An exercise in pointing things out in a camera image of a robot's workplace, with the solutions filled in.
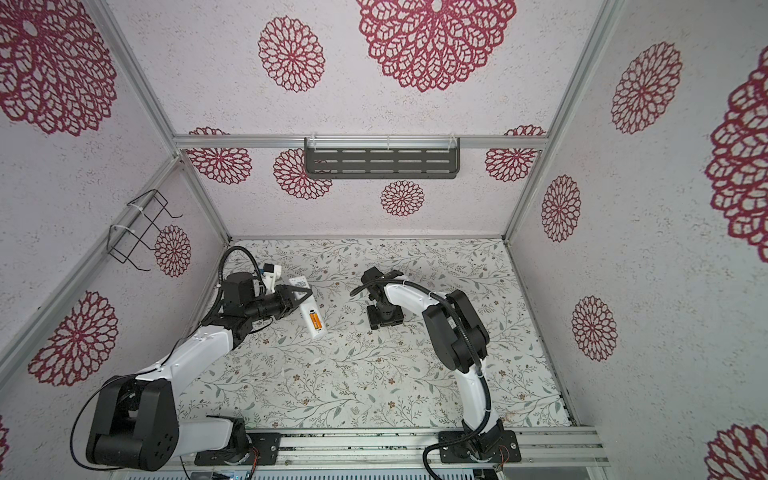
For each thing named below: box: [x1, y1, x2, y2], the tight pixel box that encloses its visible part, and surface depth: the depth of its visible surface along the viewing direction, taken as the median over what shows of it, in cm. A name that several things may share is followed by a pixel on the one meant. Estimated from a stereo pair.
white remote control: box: [288, 275, 328, 339], surface depth 81 cm
